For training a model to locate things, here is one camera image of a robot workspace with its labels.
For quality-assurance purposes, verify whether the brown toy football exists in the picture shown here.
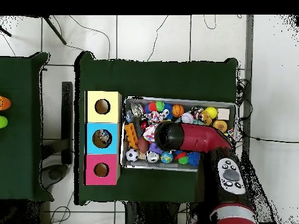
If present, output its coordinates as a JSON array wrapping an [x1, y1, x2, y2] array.
[[137, 136, 150, 153]]

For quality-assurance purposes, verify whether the orange plastic object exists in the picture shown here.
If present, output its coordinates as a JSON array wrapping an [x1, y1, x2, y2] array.
[[0, 95, 12, 111]]

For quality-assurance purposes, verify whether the brown monkey plush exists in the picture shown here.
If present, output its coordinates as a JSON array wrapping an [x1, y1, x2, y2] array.
[[198, 110, 213, 127]]

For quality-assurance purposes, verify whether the wooden box with three holes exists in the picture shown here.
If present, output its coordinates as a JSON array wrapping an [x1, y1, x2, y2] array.
[[83, 90, 123, 186]]

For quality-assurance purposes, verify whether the thin black floor cable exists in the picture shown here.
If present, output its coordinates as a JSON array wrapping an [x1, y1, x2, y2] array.
[[68, 15, 111, 59], [147, 15, 169, 62]]

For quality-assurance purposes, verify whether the dark green table cloth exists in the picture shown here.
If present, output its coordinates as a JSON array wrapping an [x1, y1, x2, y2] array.
[[74, 51, 239, 206], [0, 51, 55, 202]]

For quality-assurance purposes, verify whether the small orange basketball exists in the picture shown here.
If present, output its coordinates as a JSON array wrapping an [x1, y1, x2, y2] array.
[[171, 104, 185, 118]]

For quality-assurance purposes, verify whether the orange plastic toy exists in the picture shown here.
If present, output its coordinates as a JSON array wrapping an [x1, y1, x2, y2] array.
[[124, 122, 139, 149]]

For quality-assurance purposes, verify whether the black cable with connector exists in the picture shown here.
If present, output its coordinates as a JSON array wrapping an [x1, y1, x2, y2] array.
[[242, 134, 299, 144]]

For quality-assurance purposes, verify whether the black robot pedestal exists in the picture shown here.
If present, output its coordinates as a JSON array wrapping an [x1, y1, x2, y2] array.
[[124, 201, 192, 224]]

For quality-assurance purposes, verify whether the silver mesh bin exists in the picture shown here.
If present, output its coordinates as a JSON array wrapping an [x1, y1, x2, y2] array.
[[120, 96, 237, 173]]

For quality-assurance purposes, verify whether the polka dot paper napkin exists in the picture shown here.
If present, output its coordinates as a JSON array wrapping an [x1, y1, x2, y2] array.
[[142, 110, 164, 143]]

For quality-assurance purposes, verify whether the grey round base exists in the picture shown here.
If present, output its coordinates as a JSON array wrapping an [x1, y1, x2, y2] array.
[[40, 163, 69, 190]]

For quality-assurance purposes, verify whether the black panel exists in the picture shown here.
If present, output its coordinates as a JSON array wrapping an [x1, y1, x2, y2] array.
[[61, 81, 74, 165]]

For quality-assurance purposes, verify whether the green plastic object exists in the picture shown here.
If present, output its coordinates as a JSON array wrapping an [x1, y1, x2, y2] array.
[[0, 115, 9, 130]]

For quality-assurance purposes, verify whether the small white baseball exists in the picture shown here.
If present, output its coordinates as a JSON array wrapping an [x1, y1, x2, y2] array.
[[180, 112, 194, 124]]

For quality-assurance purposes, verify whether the small soccer ball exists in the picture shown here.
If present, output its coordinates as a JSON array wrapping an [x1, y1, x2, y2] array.
[[126, 148, 139, 162]]

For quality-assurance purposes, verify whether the yellow ball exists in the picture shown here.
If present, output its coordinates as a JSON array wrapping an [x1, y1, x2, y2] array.
[[204, 106, 218, 120]]

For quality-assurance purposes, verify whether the blue spiky ball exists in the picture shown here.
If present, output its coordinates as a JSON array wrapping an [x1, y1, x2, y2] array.
[[187, 151, 201, 167]]

